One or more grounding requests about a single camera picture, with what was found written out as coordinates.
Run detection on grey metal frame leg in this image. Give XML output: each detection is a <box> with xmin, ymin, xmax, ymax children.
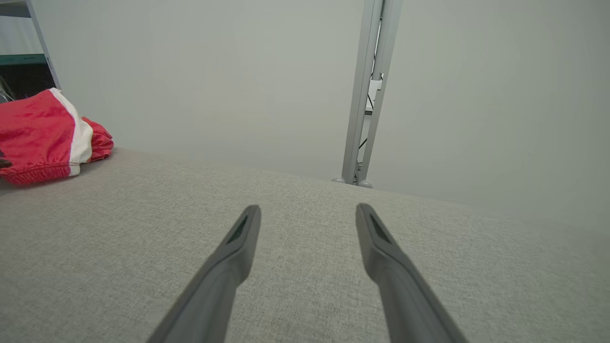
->
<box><xmin>26</xmin><ymin>0</ymin><xmax>61</xmax><ymax>89</ymax></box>

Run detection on dark green shelf board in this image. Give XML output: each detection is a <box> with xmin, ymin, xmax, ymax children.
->
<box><xmin>0</xmin><ymin>54</ymin><xmax>48</xmax><ymax>66</ymax></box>

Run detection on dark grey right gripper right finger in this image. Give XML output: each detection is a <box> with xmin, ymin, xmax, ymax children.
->
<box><xmin>355</xmin><ymin>203</ymin><xmax>470</xmax><ymax>343</ymax></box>

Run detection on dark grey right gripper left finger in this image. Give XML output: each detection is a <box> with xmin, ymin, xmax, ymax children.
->
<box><xmin>147</xmin><ymin>205</ymin><xmax>262</xmax><ymax>343</ymax></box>

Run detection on red and white shorts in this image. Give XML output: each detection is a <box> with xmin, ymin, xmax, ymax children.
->
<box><xmin>0</xmin><ymin>88</ymin><xmax>114</xmax><ymax>185</ymax></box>

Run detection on grey metal partition post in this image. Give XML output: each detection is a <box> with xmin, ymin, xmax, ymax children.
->
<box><xmin>332</xmin><ymin>0</ymin><xmax>403</xmax><ymax>189</ymax></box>

